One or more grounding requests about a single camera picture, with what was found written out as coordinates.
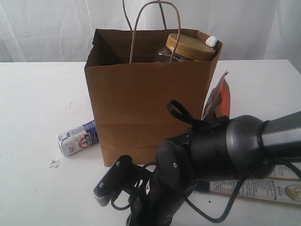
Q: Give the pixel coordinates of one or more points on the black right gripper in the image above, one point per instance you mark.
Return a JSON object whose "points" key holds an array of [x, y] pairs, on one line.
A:
{"points": [[155, 203]]}

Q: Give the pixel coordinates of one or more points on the nut jar with gold lid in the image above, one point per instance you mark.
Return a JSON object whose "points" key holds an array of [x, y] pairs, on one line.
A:
{"points": [[188, 49]]}

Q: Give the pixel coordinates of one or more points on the white candy top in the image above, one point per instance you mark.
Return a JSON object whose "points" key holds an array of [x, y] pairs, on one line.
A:
{"points": [[211, 41]]}

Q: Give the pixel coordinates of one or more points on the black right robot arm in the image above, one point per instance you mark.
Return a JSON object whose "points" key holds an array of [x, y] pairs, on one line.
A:
{"points": [[233, 149]]}

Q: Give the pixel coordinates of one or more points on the brown paper bag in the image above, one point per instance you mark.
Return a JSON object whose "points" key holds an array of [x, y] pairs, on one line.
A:
{"points": [[129, 89]]}

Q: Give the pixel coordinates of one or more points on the blue white milk carton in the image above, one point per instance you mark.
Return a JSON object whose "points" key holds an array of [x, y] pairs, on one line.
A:
{"points": [[78, 138]]}

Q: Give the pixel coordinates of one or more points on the brown pouch with orange label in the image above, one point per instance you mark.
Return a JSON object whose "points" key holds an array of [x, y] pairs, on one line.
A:
{"points": [[218, 103]]}

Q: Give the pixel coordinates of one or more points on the white long noodle package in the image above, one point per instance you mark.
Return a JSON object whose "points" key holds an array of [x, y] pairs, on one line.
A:
{"points": [[282, 186]]}

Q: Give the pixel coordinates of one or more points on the white curtain backdrop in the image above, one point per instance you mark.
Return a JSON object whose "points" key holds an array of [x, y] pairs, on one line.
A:
{"points": [[62, 30]]}

